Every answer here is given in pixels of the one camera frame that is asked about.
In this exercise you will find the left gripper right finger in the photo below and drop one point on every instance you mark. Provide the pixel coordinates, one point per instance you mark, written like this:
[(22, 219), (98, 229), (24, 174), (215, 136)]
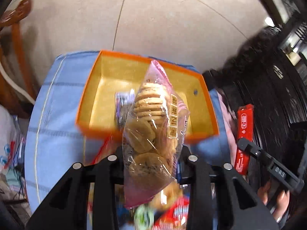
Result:
[(220, 198)]

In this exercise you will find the blue quilted tablecloth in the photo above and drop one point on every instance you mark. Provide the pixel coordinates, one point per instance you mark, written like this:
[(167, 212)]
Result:
[(53, 142)]

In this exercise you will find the white plastic bag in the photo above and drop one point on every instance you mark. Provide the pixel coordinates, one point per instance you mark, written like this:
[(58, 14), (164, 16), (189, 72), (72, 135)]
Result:
[(12, 140)]

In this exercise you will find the large red chip bag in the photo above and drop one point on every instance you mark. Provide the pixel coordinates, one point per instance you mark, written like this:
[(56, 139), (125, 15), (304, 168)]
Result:
[(174, 218)]

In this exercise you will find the pink cloth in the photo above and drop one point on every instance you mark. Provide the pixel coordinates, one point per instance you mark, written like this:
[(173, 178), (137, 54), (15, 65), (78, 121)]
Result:
[(230, 124)]

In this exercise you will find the orange storage box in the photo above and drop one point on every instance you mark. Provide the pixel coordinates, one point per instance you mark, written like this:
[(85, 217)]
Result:
[(114, 72)]

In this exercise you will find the black dark sofa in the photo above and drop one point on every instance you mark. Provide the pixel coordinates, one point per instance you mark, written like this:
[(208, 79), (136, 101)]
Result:
[(261, 75)]

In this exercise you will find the red snack stick box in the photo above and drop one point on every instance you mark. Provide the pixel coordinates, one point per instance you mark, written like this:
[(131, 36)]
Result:
[(245, 130)]

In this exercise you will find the black white label snack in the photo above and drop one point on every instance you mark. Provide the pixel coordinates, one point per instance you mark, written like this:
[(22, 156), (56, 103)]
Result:
[(123, 102)]

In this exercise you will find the pink cookie bag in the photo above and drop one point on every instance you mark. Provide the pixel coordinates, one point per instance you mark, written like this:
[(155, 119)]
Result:
[(153, 137)]

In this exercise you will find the wooden chair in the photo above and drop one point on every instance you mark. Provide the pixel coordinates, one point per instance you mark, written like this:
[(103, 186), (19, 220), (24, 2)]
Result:
[(16, 100)]

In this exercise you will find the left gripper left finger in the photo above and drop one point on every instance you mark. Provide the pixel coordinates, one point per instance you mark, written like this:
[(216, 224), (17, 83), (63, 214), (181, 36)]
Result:
[(65, 206)]

